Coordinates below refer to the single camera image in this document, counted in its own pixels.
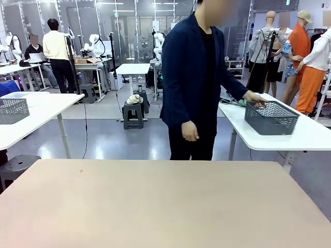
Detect thin black hanging cable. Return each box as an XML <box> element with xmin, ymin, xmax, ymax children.
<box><xmin>81</xmin><ymin>97</ymin><xmax>89</xmax><ymax>159</ymax></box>

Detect cardboard box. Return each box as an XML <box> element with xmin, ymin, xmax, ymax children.
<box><xmin>74</xmin><ymin>57</ymin><xmax>102</xmax><ymax>65</ymax></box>

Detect blue chair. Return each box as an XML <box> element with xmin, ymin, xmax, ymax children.
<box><xmin>0</xmin><ymin>80</ymin><xmax>21</xmax><ymax>98</ymax></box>

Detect seated person in black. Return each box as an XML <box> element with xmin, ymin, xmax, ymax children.
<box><xmin>24</xmin><ymin>35</ymin><xmax>59</xmax><ymax>89</ymax></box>

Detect mannequin in grey shirt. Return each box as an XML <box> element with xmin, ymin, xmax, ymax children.
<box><xmin>247</xmin><ymin>10</ymin><xmax>288</xmax><ymax>94</ymax></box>

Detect black camera pole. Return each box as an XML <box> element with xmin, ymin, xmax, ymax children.
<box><xmin>108</xmin><ymin>32</ymin><xmax>117</xmax><ymax>76</ymax></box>

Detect man in cream shirt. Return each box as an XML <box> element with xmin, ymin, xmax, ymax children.
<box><xmin>42</xmin><ymin>18</ymin><xmax>76</xmax><ymax>94</ymax></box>

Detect white standing desk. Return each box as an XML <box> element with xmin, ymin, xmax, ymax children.
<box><xmin>115</xmin><ymin>63</ymin><xmax>151</xmax><ymax>122</ymax></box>

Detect beige cloth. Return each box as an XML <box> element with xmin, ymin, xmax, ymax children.
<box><xmin>126</xmin><ymin>94</ymin><xmax>144</xmax><ymax>105</ymax></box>

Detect white office desk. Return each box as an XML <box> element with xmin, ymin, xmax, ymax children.
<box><xmin>0</xmin><ymin>63</ymin><xmax>48</xmax><ymax>91</ymax></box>

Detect white workbench desk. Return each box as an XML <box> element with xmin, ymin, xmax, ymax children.
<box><xmin>74</xmin><ymin>61</ymin><xmax>107</xmax><ymax>100</ymax></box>

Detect mannequin in orange trousers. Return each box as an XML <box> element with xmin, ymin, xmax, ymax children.
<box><xmin>294</xmin><ymin>24</ymin><xmax>331</xmax><ymax>115</ymax></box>

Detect person's left forearm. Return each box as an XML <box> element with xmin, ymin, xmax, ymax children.
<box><xmin>219</xmin><ymin>67</ymin><xmax>250</xmax><ymax>98</ymax></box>

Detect white table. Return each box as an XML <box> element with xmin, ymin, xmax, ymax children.
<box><xmin>0</xmin><ymin>91</ymin><xmax>85</xmax><ymax>160</ymax></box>
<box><xmin>218</xmin><ymin>99</ymin><xmax>331</xmax><ymax>174</ymax></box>

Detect grey chevron-pattern basket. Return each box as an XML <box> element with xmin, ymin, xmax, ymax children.
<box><xmin>244</xmin><ymin>100</ymin><xmax>300</xmax><ymax>136</ymax></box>

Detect person in navy jacket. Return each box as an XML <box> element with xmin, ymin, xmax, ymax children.
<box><xmin>159</xmin><ymin>0</ymin><xmax>249</xmax><ymax>161</ymax></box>

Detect grey small-hole basket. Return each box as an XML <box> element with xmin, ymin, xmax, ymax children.
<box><xmin>0</xmin><ymin>98</ymin><xmax>30</xmax><ymax>125</ymax></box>

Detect black tripod pole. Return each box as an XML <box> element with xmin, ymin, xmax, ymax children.
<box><xmin>66</xmin><ymin>36</ymin><xmax>81</xmax><ymax>95</ymax></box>

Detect mannequin in orange jacket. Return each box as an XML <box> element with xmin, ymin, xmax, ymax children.
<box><xmin>281</xmin><ymin>10</ymin><xmax>315</xmax><ymax>106</ymax></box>

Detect silver laptop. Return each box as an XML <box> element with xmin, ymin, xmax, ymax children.
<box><xmin>28</xmin><ymin>53</ymin><xmax>47</xmax><ymax>64</ymax></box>

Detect person's right forearm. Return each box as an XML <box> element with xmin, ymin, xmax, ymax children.
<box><xmin>160</xmin><ymin>82</ymin><xmax>199</xmax><ymax>125</ymax></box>

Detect clear plastic box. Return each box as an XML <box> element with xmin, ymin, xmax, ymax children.
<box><xmin>0</xmin><ymin>91</ymin><xmax>50</xmax><ymax>100</ymax></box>

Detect person's right hand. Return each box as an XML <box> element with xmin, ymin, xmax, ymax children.
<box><xmin>181</xmin><ymin>120</ymin><xmax>200</xmax><ymax>142</ymax></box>

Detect person's left hand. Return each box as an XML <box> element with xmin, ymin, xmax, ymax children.
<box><xmin>243</xmin><ymin>90</ymin><xmax>269</xmax><ymax>109</ymax></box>

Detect black camera tripod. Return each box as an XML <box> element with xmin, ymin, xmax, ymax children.
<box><xmin>252</xmin><ymin>27</ymin><xmax>282</xmax><ymax>94</ymax></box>

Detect grey plastic stool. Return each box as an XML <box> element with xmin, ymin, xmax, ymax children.
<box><xmin>0</xmin><ymin>154</ymin><xmax>41</xmax><ymax>194</ymax></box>
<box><xmin>133</xmin><ymin>89</ymin><xmax>151</xmax><ymax>114</ymax></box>
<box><xmin>123</xmin><ymin>101</ymin><xmax>145</xmax><ymax>130</ymax></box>
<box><xmin>79</xmin><ymin>83</ymin><xmax>98</xmax><ymax>104</ymax></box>

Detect wooden shoe shelf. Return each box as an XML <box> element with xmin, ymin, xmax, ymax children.
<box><xmin>224</xmin><ymin>59</ymin><xmax>246</xmax><ymax>80</ymax></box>

